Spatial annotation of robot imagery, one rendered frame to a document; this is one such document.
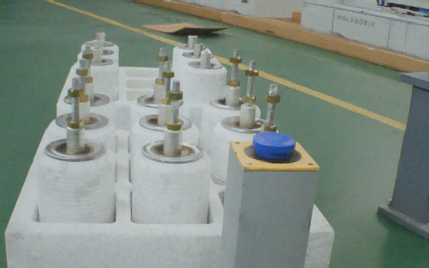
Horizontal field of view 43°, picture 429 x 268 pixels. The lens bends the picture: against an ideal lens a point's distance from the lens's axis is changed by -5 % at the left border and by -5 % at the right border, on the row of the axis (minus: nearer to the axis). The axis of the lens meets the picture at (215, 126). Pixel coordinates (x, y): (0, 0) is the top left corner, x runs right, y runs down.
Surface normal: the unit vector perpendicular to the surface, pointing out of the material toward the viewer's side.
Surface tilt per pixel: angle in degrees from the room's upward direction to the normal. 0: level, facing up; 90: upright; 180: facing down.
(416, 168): 90
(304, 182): 90
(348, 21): 90
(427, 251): 0
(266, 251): 90
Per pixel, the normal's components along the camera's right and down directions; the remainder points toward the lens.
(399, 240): 0.07, -0.95
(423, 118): -0.85, 0.10
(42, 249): 0.15, 0.30
